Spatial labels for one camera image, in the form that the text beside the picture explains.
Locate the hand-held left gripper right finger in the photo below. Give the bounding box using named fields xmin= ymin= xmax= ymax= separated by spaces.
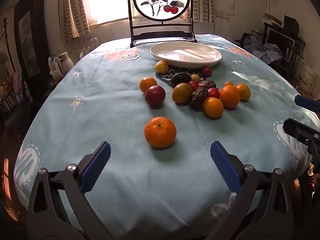
xmin=207 ymin=141 xmax=294 ymax=240

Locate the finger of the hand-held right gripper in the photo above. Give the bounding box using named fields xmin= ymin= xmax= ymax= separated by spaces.
xmin=294 ymin=95 xmax=320 ymax=113
xmin=283 ymin=118 xmax=320 ymax=147

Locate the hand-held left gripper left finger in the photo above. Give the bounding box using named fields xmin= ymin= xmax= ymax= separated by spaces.
xmin=26 ymin=141 xmax=112 ymax=240

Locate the small round orange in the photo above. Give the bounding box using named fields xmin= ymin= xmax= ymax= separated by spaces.
xmin=139 ymin=77 xmax=158 ymax=93
xmin=203 ymin=97 xmax=224 ymax=119
xmin=236 ymin=83 xmax=251 ymax=101

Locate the bumpy orange mandarin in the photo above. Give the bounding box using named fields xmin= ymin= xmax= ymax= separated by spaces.
xmin=220 ymin=85 xmax=241 ymax=109

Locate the wrinkled dark passion fruit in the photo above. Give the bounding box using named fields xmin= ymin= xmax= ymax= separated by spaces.
xmin=198 ymin=80 xmax=217 ymax=89
xmin=189 ymin=87 xmax=209 ymax=110

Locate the large orange mandarin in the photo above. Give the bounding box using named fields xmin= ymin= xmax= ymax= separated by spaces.
xmin=144 ymin=116 xmax=177 ymax=148

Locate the green-yellow orange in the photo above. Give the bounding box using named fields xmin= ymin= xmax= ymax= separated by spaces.
xmin=172 ymin=83 xmax=193 ymax=104

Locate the red plum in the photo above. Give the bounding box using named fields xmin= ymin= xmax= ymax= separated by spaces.
xmin=144 ymin=85 xmax=166 ymax=107

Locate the dark avocado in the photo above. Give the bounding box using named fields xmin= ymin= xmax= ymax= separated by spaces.
xmin=171 ymin=72 xmax=192 ymax=88

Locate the yellow spotted mango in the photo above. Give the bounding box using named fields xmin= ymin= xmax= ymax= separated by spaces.
xmin=154 ymin=60 xmax=169 ymax=75

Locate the white oval plate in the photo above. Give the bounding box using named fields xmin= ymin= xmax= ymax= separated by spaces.
xmin=150 ymin=42 xmax=222 ymax=68

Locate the white plastic bucket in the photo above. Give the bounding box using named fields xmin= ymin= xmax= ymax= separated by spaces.
xmin=297 ymin=65 xmax=318 ymax=93

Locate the black metal shelf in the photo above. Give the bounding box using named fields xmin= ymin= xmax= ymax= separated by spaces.
xmin=251 ymin=22 xmax=306 ymax=79

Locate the light blue printed tablecloth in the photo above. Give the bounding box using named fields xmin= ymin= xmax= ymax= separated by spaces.
xmin=14 ymin=34 xmax=320 ymax=235

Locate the pile of blue clothes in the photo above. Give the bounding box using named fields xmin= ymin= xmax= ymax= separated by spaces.
xmin=244 ymin=35 xmax=283 ymax=63

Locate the computer monitor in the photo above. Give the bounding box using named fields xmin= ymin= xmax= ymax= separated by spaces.
xmin=266 ymin=27 xmax=295 ymax=55

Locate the black speaker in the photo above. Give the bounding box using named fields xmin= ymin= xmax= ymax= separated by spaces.
xmin=284 ymin=15 xmax=300 ymax=37

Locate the white ceramic jug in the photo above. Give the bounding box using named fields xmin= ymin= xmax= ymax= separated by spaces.
xmin=48 ymin=56 xmax=64 ymax=79

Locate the electric fan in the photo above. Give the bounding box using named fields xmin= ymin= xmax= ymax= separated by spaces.
xmin=0 ymin=51 xmax=16 ymax=81

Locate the brick pattern curtain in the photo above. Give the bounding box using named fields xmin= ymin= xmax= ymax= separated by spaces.
xmin=58 ymin=0 xmax=91 ymax=43
xmin=191 ymin=0 xmax=215 ymax=23

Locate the bright window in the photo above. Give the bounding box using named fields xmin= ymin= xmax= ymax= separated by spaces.
xmin=82 ymin=0 xmax=130 ymax=26

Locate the dark framed wall picture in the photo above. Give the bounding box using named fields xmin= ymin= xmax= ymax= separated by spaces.
xmin=14 ymin=0 xmax=50 ymax=81

